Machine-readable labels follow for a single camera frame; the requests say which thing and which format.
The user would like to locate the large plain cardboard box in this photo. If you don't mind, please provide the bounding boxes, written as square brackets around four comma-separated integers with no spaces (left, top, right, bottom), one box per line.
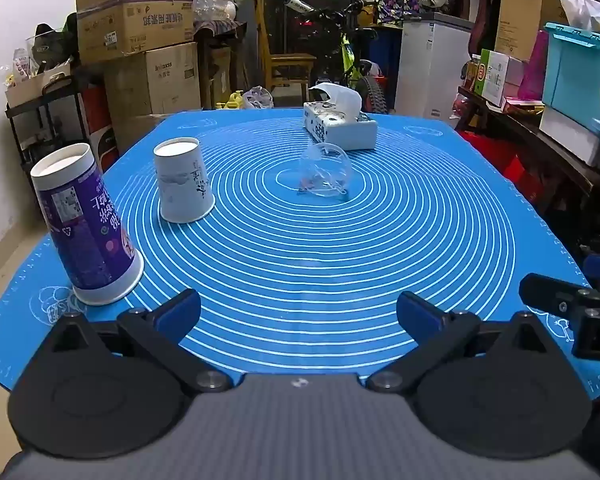
[102,41,202,117]

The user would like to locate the white paper cup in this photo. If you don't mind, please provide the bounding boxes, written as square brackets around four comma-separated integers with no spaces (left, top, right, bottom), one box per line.
[152,136,217,224]

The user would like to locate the yellow plastic toy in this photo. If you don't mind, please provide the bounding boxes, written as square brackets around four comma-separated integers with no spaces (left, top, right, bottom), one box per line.
[216,89,246,110]

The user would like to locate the white tissue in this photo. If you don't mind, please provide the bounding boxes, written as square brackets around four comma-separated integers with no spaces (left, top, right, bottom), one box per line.
[308,82,364,114]

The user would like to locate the red and white box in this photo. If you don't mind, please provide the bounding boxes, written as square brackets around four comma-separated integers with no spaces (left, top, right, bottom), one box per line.
[81,84,119,172]

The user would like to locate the tall brown cardboard box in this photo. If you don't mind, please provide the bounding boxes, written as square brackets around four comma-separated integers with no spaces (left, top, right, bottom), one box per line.
[494,0,569,61]

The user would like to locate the white chest freezer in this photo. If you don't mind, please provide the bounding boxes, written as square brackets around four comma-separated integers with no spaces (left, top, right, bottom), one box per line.
[393,12,474,120]

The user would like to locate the stacked cardboard boxes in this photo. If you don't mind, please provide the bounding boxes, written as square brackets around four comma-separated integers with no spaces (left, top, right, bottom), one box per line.
[76,0,197,66]

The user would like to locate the clear plastic cup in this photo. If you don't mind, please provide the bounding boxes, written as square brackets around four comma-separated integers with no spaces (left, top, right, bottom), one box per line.
[296,142,354,200]

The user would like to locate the black bicycle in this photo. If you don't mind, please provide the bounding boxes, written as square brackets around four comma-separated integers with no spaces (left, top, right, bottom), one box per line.
[284,0,397,114]

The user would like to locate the blue silicone mat with rings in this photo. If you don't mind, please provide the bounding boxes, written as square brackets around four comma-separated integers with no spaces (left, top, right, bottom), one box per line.
[0,107,600,407]

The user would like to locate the black bag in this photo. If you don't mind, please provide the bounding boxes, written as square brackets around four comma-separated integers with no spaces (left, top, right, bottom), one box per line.
[32,22,79,72]

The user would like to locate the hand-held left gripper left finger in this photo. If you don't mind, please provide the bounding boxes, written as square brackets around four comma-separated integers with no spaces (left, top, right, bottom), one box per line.
[45,288,234,396]

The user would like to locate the teal plastic storage box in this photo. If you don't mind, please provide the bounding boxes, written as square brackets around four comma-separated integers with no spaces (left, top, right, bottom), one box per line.
[542,22,600,122]

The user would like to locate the dark wooden side table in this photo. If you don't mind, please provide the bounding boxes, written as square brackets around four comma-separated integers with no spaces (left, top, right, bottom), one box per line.
[452,85,600,213]

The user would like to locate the green and white carton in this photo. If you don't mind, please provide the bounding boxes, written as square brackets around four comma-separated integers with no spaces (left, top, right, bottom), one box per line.
[473,48,524,106]

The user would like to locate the purple printed paper cup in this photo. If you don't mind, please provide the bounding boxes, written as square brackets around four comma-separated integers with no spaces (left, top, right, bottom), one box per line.
[30,142,146,307]

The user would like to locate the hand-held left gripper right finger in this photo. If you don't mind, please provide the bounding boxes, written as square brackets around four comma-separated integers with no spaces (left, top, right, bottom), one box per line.
[365,290,554,394]

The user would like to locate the wooden chair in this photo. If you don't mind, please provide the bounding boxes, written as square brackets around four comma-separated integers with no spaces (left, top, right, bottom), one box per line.
[253,0,318,94]

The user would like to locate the black metal shelf rack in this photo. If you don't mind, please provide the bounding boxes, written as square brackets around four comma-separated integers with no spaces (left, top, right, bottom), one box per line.
[4,71,107,173]

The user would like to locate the white patterned tissue box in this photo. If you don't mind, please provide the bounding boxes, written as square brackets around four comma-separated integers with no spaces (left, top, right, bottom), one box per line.
[302,100,379,152]

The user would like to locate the pink gift bag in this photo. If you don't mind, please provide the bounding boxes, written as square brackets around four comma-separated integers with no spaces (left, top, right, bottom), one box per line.
[517,29,551,101]

